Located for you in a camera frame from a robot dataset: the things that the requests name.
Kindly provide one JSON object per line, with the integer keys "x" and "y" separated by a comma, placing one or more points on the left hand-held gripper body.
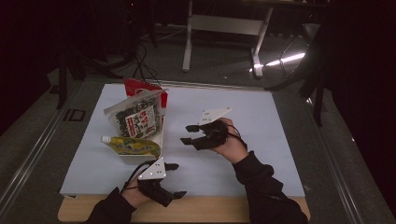
{"x": 154, "y": 172}

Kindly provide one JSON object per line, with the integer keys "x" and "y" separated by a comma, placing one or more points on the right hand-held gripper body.
{"x": 214, "y": 135}

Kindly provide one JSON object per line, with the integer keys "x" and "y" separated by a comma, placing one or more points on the white divided container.
{"x": 137, "y": 159}

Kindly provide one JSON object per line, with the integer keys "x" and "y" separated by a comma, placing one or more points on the yellow sauce pouch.
{"x": 134, "y": 146}

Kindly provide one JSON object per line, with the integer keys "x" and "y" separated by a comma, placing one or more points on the clear dried seaweed packet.
{"x": 140, "y": 121}

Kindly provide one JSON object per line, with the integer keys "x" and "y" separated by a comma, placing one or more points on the red seasoning packet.
{"x": 134, "y": 86}

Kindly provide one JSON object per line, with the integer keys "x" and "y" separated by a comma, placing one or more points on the person's right hand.
{"x": 233, "y": 152}

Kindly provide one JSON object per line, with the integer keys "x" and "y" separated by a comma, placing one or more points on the person's left hand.
{"x": 134, "y": 196}

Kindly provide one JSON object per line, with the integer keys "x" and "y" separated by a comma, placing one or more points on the light blue mat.
{"x": 87, "y": 168}

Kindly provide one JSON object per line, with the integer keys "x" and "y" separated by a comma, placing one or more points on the black metal stand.
{"x": 62, "y": 90}

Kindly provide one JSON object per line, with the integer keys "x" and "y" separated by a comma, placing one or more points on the white metal desk frame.
{"x": 224, "y": 25}

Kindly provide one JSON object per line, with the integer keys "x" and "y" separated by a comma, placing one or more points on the metal rail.
{"x": 31, "y": 155}
{"x": 336, "y": 174}

